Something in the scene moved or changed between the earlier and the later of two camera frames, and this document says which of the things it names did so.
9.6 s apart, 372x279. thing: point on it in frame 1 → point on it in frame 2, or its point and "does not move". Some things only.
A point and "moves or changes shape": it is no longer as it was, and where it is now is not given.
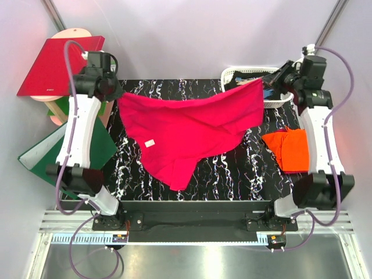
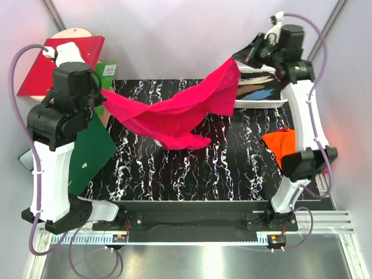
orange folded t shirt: [291, 149] does not move
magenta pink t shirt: [175, 136] moves or changes shape
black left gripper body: [114, 89] → [95, 97]
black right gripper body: [288, 79] → [264, 53]
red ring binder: [48, 75] does not move
